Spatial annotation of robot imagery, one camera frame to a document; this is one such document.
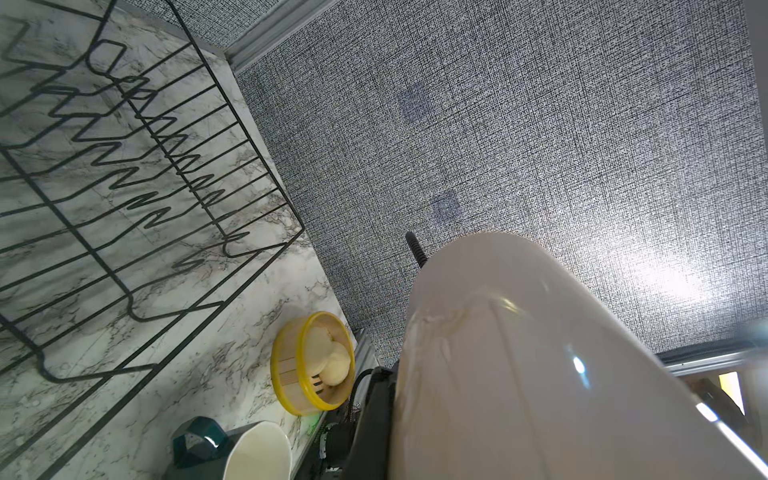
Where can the pink iridescent mug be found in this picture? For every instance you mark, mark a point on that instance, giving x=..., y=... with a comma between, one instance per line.
x=512, y=369

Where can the black wire dish rack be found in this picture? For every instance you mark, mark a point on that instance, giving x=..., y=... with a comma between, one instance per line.
x=136, y=207

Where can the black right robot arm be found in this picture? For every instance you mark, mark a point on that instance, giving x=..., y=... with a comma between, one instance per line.
x=366, y=439

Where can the steamed bun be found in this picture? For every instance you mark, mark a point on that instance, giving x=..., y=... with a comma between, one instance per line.
x=318, y=346
x=337, y=367

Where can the yellow bamboo steamer basket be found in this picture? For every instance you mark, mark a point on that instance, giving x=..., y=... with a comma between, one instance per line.
x=297, y=392

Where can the dark green mug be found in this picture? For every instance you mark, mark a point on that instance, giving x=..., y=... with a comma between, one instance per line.
x=201, y=449

